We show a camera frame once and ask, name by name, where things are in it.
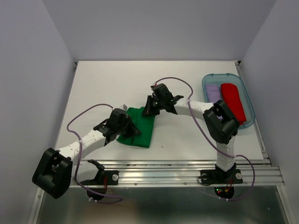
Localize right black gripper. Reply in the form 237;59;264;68
140;95;164;117

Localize green t shirt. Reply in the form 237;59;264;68
117;107;155;148

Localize translucent blue plastic bin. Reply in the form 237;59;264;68
202;73;256;129

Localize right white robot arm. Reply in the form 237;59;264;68
142;84;240;182

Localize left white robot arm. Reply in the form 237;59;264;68
32;108;141;199

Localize lavender t shirt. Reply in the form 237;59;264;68
205;84;221;103

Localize red t shirt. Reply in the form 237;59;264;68
221;83;246;125

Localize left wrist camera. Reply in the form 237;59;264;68
119;105;128;111

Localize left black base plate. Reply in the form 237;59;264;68
80;170;119;186

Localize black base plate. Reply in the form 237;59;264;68
80;170;119;186
197;169;243;186

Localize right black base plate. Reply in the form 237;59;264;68
197;169;243;186

